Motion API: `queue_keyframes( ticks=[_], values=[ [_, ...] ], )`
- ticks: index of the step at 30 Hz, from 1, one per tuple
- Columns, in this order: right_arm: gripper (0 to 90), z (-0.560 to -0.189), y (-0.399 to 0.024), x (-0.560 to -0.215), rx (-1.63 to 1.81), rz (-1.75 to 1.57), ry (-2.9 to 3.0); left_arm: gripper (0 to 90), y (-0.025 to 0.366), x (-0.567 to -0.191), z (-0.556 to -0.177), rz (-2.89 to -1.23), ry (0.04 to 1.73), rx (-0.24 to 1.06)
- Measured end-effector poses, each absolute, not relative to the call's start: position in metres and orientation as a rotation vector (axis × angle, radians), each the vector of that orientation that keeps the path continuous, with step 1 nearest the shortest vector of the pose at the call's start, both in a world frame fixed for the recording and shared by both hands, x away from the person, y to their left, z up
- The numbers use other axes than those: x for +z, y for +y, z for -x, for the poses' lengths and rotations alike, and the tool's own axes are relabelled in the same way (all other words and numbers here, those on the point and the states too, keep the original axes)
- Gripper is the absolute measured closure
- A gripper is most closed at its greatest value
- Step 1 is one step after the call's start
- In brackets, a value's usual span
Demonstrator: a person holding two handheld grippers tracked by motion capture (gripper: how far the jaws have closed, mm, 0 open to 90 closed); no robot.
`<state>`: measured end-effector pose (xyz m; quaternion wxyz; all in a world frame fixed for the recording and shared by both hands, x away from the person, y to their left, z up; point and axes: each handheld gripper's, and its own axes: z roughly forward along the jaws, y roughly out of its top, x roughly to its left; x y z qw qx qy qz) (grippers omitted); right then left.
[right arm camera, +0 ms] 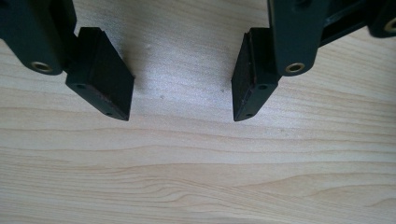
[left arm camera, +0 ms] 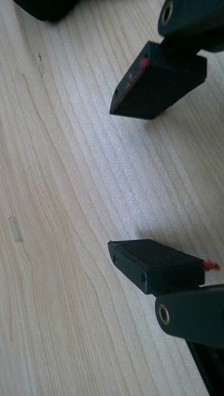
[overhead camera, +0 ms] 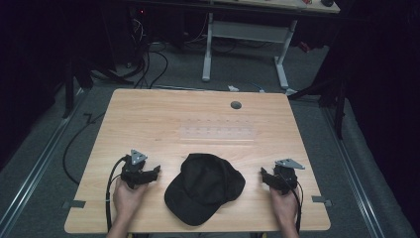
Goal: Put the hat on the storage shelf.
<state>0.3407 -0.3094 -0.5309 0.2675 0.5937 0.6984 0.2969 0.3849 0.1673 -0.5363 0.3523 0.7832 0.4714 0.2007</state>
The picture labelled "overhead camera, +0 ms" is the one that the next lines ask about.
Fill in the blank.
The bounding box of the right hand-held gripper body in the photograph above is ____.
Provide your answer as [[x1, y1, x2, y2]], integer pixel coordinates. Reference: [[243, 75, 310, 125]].
[[272, 158, 306, 195]]

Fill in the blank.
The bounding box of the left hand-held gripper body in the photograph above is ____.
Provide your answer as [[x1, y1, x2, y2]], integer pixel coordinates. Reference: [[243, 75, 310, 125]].
[[119, 149, 149, 190]]

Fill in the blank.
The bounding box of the black baseball cap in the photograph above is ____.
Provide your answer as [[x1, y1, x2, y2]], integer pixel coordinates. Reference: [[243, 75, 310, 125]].
[[163, 152, 247, 227]]

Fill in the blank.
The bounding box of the person's left hand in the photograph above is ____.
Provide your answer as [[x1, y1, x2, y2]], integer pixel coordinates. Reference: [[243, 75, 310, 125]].
[[112, 178, 150, 222]]

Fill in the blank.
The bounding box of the person's right hand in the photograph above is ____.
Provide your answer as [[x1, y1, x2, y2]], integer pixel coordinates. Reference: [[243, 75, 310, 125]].
[[268, 185, 302, 229]]

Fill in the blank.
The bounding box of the grey tape piece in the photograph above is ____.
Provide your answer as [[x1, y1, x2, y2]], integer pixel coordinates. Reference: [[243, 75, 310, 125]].
[[61, 199, 87, 210], [311, 194, 333, 208]]

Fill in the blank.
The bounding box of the black metal stand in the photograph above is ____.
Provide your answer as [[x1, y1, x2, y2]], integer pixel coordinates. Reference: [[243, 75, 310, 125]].
[[60, 58, 95, 120], [287, 73, 349, 141]]

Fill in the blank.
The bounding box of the dark curtain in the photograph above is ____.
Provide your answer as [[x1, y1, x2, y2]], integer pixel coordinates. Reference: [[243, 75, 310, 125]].
[[313, 0, 420, 229], [0, 0, 115, 170]]

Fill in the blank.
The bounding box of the light wooden desk top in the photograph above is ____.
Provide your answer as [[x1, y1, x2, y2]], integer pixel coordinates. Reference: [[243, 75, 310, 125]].
[[209, 0, 341, 15]]

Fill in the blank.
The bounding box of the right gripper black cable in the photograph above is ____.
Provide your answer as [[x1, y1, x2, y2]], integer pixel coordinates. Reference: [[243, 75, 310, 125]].
[[279, 174, 303, 234]]

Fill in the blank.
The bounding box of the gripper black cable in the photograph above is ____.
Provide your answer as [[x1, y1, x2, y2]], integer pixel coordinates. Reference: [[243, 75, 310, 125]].
[[279, 174, 303, 234], [104, 154, 131, 233]]

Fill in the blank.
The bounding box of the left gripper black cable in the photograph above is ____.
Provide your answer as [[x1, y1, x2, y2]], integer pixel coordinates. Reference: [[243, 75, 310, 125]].
[[104, 154, 131, 233]]

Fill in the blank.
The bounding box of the metal floor rail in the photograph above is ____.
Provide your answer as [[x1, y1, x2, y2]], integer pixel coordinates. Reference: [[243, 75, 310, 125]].
[[321, 106, 386, 238], [0, 88, 87, 236]]

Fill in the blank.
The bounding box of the black floor cable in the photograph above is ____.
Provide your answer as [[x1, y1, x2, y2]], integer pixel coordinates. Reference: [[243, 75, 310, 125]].
[[61, 111, 107, 186]]

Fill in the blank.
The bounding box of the bundle of black floor cables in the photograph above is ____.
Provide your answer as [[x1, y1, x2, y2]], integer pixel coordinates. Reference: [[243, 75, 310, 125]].
[[124, 18, 170, 90]]

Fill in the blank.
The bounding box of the white metal desk frame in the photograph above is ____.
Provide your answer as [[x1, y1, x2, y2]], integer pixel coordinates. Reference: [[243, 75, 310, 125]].
[[201, 12, 299, 91]]

